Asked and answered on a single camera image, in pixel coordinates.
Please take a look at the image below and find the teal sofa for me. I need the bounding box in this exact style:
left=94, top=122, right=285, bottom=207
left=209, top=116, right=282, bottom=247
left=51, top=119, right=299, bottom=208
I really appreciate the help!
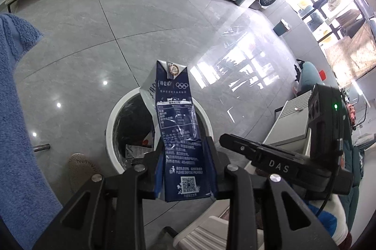
left=343, top=135, right=365, bottom=227

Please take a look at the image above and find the person's right forearm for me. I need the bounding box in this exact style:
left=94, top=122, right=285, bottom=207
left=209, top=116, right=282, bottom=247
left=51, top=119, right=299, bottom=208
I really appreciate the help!
left=305, top=199, right=349, bottom=247

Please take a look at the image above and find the silver foil wrapper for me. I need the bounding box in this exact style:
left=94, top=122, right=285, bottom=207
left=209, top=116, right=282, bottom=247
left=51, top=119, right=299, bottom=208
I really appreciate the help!
left=125, top=144, right=153, bottom=160

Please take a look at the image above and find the white round trash bin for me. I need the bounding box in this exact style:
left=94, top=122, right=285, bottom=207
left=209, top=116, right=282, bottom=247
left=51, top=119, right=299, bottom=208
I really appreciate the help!
left=105, top=87, right=214, bottom=176

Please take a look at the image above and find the small teal bin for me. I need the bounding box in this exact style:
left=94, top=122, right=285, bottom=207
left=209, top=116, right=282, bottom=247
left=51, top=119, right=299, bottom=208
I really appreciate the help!
left=273, top=19, right=291, bottom=38

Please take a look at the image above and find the beige patterned cloth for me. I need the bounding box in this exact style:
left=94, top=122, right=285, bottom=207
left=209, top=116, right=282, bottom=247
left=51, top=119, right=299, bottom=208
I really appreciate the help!
left=325, top=31, right=376, bottom=83

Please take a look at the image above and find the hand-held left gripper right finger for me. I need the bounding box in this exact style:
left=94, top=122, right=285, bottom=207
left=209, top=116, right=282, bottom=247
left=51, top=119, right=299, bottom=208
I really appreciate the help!
left=205, top=136, right=339, bottom=250

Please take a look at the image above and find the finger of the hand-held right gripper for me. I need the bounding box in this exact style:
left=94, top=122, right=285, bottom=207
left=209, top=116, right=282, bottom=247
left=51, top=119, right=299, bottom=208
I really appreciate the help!
left=219, top=134, right=262, bottom=164

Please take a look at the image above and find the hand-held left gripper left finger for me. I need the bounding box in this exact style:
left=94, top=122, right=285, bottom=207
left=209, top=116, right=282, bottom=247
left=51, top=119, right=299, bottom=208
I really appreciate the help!
left=32, top=142, right=165, bottom=250

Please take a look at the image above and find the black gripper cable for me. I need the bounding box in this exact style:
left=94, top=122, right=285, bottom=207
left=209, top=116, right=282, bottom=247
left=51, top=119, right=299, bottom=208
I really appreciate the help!
left=316, top=138, right=345, bottom=217

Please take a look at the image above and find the white ribbed chair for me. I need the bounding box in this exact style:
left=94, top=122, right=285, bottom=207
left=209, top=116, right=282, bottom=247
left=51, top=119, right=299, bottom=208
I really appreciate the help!
left=163, top=203, right=236, bottom=250

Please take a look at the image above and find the beige slipper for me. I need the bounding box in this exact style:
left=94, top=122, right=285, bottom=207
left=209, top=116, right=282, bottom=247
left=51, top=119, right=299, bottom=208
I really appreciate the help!
left=68, top=153, right=102, bottom=195

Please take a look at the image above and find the white box cabinet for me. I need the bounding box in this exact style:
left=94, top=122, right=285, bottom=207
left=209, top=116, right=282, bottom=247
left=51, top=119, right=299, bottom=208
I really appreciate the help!
left=262, top=90, right=312, bottom=157

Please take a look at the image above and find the dark blue milk carton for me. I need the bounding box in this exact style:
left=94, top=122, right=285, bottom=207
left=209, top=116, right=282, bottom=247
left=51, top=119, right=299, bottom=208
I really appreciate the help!
left=140, top=60, right=212, bottom=202

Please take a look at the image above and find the blue towel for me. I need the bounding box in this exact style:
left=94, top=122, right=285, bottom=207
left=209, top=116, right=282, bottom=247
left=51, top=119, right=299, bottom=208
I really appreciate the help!
left=0, top=12, right=64, bottom=249

